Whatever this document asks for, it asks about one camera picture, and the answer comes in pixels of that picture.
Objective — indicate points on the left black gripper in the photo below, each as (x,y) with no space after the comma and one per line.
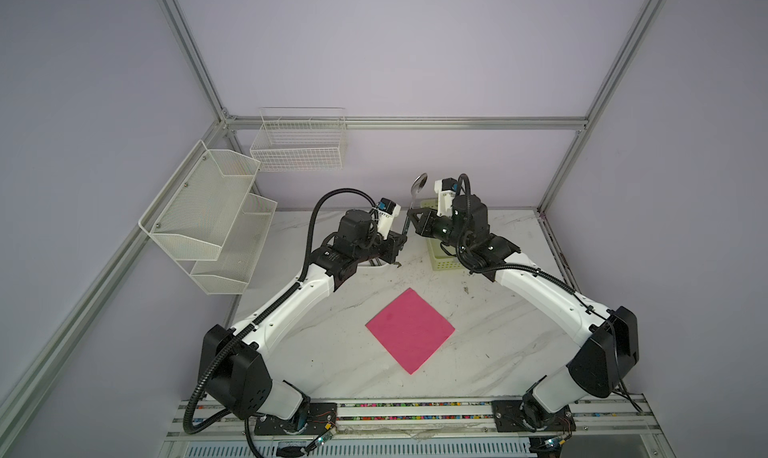
(392,247)

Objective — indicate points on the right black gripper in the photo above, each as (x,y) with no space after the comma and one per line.
(421,224)

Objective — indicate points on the spoon with teal handle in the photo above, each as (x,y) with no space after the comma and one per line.
(415,189)

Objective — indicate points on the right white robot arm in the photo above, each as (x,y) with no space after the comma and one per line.
(607,338)

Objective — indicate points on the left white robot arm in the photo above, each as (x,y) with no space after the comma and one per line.
(233,367)

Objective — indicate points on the white plastic tray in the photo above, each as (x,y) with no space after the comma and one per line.
(375,264)

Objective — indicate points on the green perforated plastic basket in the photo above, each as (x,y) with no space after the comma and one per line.
(439,259)

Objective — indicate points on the white mesh lower shelf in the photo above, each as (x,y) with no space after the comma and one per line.
(232,272)

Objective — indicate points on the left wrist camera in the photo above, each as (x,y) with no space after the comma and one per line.
(386,212)

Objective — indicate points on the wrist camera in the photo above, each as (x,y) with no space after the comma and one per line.
(446,190)
(386,212)

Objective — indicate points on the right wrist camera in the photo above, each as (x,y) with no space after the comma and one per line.
(446,190)

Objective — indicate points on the white wire wall basket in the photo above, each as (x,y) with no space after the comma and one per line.
(300,139)

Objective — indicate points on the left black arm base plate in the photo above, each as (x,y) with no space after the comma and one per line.
(318,416)

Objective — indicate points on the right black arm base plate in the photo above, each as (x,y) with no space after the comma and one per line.
(510,416)

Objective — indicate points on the aluminium front rail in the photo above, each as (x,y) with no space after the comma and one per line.
(423,418)

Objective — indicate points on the aluminium frame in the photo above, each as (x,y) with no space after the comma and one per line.
(35,385)

